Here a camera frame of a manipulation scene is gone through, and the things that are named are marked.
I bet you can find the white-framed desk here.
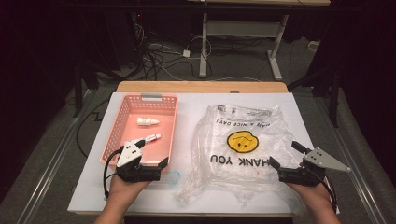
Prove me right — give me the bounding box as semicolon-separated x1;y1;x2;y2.
186;0;332;81

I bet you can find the black floor cable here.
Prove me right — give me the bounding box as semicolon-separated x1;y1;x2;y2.
76;98;110;159

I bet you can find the small white red tube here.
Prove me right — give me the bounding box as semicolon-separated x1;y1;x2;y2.
143;133;163;144

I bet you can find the clear smiley plastic bag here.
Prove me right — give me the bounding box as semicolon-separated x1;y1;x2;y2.
176;104;312;218

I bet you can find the person's right hand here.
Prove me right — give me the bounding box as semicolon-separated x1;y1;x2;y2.
286;182;332;208

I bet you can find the white dropper bottle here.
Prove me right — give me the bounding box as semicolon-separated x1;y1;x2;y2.
136;116;161;127

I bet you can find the tangle of floor cables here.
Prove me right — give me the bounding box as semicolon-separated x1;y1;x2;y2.
134;22;216;82

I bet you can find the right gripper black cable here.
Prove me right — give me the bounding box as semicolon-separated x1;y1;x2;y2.
320;175;339;214

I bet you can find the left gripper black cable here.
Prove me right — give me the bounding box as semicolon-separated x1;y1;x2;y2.
103;146;124;200

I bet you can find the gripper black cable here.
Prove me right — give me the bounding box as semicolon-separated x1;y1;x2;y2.
320;175;339;214
103;146;124;200

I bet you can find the white board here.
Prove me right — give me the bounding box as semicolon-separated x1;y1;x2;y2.
67;91;340;217

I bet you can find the black stand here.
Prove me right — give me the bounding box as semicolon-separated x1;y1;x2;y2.
73;59;101;119
288;66;341;129

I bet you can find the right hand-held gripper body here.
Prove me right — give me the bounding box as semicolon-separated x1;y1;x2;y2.
278;147;351;188

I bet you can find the person's left hand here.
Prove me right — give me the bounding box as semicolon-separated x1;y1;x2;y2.
106;175;151;203

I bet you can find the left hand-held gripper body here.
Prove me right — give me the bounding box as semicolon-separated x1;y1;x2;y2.
115;139;162;184

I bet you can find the pink perforated plastic basket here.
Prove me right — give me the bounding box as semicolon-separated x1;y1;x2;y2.
99;92;179;174

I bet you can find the metal floor rail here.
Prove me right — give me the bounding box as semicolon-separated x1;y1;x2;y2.
307;90;389;224
15;88;96;224

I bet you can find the wooden table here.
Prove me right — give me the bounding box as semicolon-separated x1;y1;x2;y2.
116;80;290;94

